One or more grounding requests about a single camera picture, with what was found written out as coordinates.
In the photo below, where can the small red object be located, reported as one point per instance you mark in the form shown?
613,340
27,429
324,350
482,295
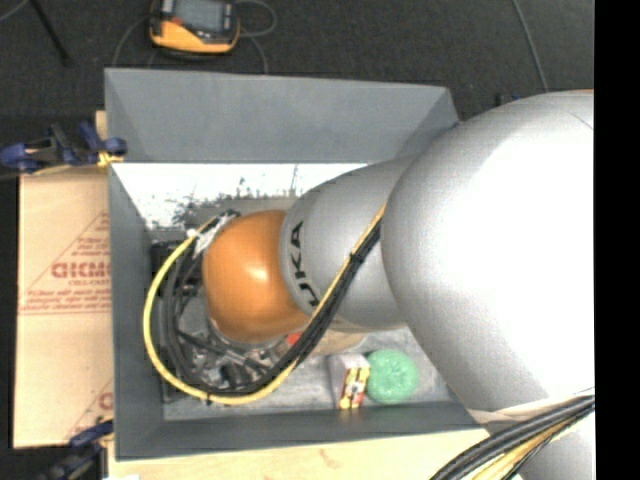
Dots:
294,339

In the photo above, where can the white box, red yellow print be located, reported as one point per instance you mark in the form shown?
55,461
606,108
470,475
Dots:
350,380

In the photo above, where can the green textured ball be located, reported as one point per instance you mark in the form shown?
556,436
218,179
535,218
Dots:
392,375

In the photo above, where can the brown cardboard board, red print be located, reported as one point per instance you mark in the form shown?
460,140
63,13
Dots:
60,348

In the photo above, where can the grey metal bin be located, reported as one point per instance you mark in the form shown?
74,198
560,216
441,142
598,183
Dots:
270,118

